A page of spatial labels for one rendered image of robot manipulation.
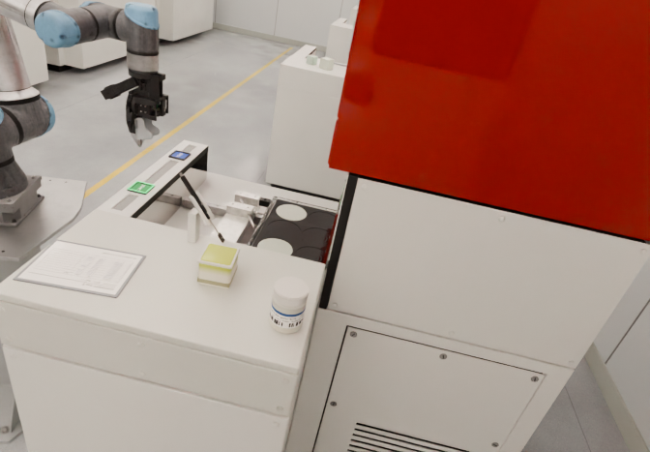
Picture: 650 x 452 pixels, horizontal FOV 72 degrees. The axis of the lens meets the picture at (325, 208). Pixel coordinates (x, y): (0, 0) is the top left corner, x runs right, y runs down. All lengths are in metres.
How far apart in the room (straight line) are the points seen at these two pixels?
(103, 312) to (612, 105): 1.07
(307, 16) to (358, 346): 8.29
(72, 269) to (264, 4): 8.56
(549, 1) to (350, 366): 1.02
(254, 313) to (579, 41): 0.82
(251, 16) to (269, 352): 8.83
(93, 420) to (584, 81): 1.26
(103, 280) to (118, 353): 0.16
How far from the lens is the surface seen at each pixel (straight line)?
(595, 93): 1.03
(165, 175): 1.49
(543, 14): 0.97
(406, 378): 1.39
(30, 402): 1.30
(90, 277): 1.08
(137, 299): 1.01
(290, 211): 1.47
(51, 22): 1.16
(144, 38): 1.22
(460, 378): 1.39
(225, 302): 1.00
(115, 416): 1.19
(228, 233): 1.36
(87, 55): 5.85
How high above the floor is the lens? 1.64
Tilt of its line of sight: 29 degrees down
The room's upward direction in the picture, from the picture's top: 12 degrees clockwise
